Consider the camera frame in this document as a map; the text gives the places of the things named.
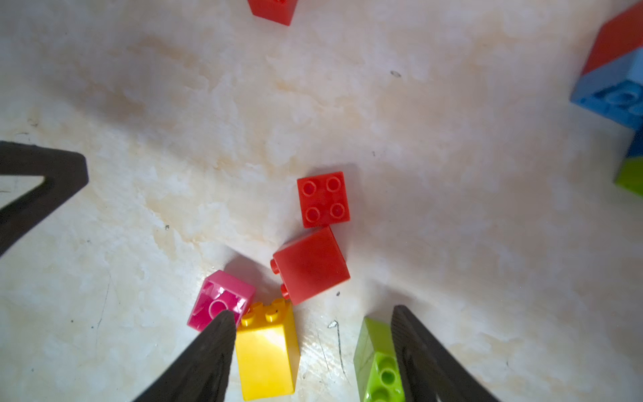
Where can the blue long lego brick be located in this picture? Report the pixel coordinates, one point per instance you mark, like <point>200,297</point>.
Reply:
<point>614,91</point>

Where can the magenta lego brick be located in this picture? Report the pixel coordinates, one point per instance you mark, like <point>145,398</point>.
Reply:
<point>221,292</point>

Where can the red square lego brick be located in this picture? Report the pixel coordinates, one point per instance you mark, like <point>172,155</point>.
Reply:
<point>617,37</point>

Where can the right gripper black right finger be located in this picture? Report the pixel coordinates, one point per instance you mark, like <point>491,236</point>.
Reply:
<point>427,369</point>

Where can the yellow lego brick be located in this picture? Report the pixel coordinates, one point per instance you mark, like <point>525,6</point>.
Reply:
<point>267,350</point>

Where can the lime green lego brick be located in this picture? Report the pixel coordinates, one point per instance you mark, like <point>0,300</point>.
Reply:
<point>375,363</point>
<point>630,175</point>

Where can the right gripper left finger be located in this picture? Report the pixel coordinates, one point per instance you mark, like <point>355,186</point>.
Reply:
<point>201,372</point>

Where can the red small lego brick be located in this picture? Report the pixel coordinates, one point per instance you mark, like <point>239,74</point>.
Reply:
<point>323,200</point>

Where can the blue small lego brick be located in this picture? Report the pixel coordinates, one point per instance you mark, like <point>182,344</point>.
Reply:
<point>636,147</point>

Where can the red long lego brick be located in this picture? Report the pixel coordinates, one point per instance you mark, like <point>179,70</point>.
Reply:
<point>278,11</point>

